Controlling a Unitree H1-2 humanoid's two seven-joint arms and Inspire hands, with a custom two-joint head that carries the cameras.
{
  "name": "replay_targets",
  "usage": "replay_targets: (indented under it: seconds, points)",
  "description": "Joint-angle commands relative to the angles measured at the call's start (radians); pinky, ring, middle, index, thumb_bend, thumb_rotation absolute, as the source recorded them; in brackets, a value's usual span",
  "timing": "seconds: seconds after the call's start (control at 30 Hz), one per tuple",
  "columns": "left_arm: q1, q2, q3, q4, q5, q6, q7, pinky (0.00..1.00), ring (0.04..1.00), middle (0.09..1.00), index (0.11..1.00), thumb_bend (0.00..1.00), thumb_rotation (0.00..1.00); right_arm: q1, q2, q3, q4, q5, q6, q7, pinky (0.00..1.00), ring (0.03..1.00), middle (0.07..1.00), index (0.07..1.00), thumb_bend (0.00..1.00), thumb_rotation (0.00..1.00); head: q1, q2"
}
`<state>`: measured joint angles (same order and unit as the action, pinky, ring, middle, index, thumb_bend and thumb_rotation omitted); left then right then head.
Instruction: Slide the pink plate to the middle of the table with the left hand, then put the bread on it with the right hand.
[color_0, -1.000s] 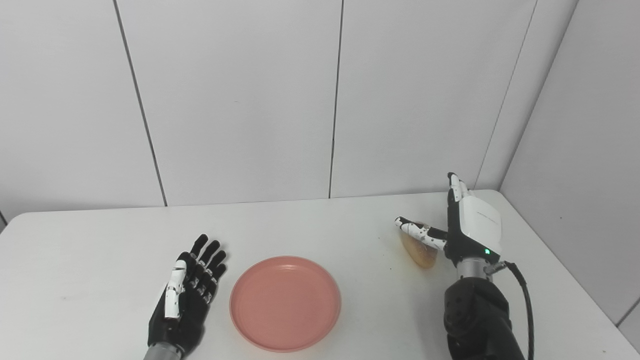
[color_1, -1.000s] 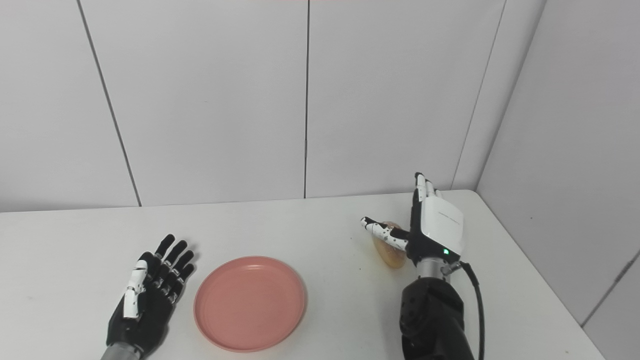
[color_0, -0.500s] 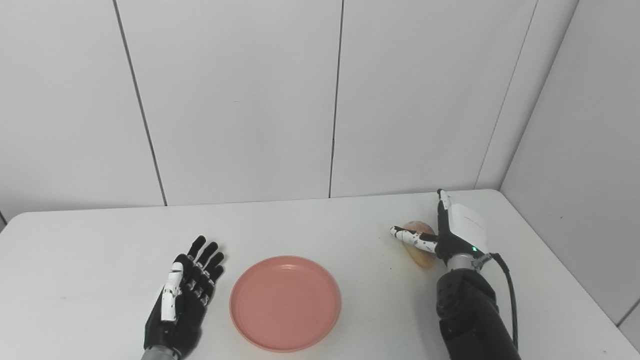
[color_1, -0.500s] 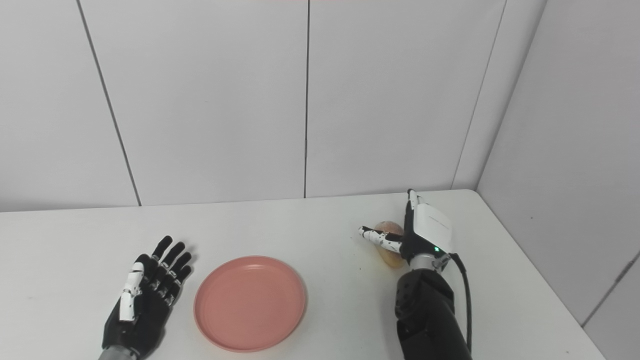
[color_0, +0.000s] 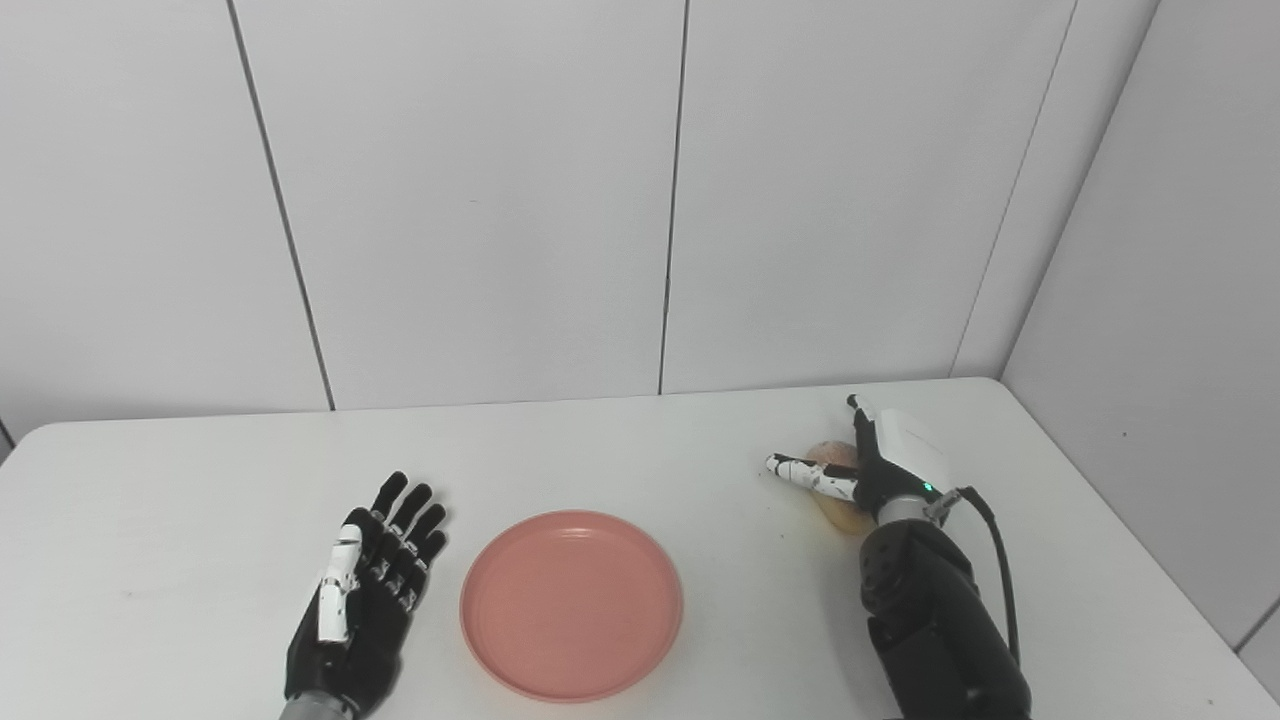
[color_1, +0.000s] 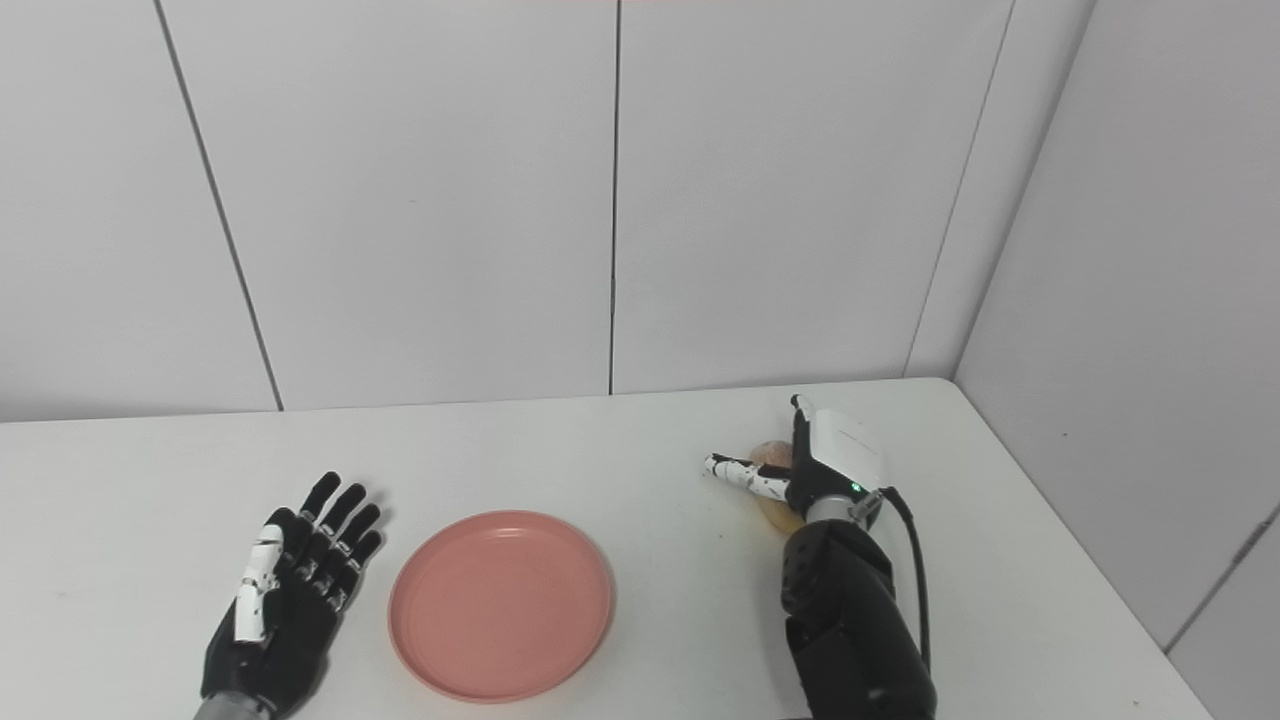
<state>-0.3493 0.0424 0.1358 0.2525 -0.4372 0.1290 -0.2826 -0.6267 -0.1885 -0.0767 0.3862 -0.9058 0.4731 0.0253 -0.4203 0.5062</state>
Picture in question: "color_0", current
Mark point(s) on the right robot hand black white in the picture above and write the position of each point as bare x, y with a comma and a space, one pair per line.
880, 462

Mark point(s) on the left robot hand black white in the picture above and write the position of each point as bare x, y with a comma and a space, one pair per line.
365, 600

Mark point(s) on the oval bread loaf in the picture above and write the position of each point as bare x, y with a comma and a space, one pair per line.
838, 490

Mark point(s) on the pink round plate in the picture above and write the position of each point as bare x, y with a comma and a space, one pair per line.
571, 605

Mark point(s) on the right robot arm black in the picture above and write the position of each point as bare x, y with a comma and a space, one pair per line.
935, 620

